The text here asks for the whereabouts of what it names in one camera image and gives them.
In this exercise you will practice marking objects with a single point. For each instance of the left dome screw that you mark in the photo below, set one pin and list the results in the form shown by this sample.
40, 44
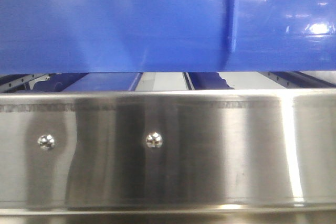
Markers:
46, 142

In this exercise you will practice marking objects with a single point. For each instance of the right dome screw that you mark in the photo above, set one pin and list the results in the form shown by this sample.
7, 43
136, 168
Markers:
154, 140

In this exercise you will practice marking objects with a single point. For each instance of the steel rack front beam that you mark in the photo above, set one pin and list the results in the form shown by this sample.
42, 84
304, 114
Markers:
231, 156

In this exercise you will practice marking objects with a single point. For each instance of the large blue plastic bin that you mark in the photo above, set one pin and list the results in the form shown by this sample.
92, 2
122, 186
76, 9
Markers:
60, 36

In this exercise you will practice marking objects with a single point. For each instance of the dome screw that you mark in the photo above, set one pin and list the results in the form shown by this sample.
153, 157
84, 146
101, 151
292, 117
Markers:
46, 142
154, 140

